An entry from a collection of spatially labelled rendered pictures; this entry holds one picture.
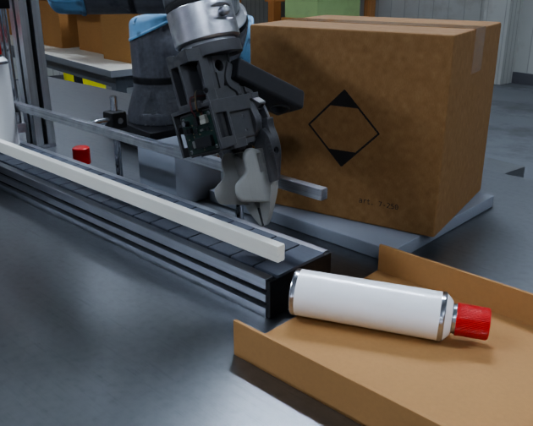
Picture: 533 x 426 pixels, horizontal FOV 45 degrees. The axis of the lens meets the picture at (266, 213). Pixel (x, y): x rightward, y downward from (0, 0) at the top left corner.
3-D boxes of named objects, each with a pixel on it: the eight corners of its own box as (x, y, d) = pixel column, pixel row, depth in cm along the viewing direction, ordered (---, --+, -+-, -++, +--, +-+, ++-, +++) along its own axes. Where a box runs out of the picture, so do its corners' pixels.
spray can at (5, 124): (-14, 147, 121) (-31, 35, 113) (14, 142, 124) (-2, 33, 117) (-4, 152, 117) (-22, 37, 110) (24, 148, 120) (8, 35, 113)
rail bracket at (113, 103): (87, 194, 111) (77, 99, 105) (123, 185, 116) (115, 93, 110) (98, 199, 108) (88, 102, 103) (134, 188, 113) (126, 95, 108)
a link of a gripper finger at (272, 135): (250, 186, 75) (231, 113, 74) (261, 182, 76) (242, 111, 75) (278, 181, 71) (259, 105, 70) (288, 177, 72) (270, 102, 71)
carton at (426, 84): (250, 199, 103) (249, 24, 93) (320, 162, 122) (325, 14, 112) (434, 238, 88) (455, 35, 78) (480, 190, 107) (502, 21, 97)
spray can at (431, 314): (289, 324, 71) (484, 360, 65) (286, 293, 67) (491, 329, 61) (301, 288, 74) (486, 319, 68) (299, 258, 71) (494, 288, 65)
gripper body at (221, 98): (183, 165, 73) (154, 60, 71) (237, 150, 79) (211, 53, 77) (226, 154, 67) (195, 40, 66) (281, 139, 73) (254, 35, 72)
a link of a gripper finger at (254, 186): (236, 236, 72) (215, 156, 71) (271, 221, 76) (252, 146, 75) (255, 234, 70) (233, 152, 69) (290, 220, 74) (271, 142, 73)
